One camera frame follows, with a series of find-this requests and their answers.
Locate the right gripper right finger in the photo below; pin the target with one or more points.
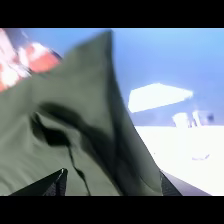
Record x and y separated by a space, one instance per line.
175 186

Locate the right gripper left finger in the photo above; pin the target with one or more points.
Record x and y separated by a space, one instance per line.
50 186

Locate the dark green garment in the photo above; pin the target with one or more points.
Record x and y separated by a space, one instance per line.
76 110

